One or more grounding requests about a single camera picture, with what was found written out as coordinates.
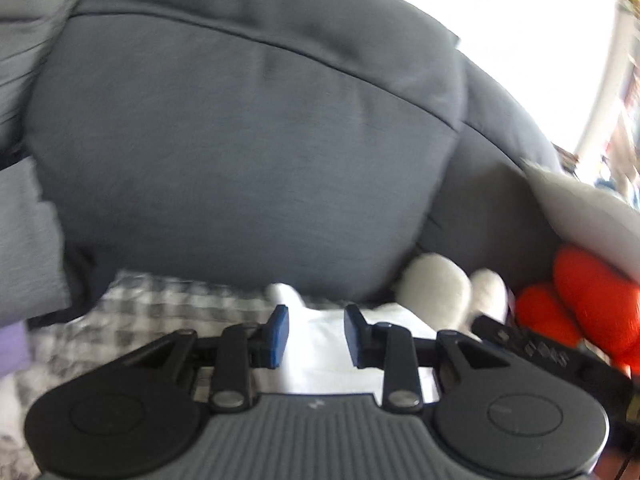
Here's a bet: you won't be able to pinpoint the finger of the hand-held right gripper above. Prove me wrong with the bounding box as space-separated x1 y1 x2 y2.
472 315 521 348

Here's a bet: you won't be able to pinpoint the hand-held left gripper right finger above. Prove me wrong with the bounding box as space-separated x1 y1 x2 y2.
344 304 506 413

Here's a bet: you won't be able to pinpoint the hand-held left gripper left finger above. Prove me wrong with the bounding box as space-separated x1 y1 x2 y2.
117 305 290 413

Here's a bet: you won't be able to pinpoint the white pants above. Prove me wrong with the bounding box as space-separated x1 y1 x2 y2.
265 282 436 396

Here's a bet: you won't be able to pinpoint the white plush toy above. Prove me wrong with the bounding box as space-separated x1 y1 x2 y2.
400 254 508 333

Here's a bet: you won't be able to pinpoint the orange pumpkin cushion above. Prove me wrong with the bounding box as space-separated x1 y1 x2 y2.
515 245 640 373

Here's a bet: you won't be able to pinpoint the grey checkered quilt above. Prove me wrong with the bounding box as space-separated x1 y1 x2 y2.
0 270 281 480

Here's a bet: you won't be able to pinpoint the white pillow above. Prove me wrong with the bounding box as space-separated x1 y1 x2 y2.
522 160 640 281

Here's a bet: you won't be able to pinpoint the grey sofa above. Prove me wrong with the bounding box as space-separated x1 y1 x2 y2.
0 0 566 321

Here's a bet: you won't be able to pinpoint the purple cloth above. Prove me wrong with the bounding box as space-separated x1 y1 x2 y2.
0 320 31 376

